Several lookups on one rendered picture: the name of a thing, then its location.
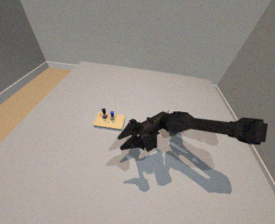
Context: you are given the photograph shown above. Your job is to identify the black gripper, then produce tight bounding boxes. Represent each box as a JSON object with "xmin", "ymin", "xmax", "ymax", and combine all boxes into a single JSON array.
[{"xmin": 117, "ymin": 117, "xmax": 160, "ymax": 152}]

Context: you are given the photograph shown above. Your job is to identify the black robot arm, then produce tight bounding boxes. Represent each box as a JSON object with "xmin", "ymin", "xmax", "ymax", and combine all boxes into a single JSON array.
[{"xmin": 153, "ymin": 111, "xmax": 268, "ymax": 145}]

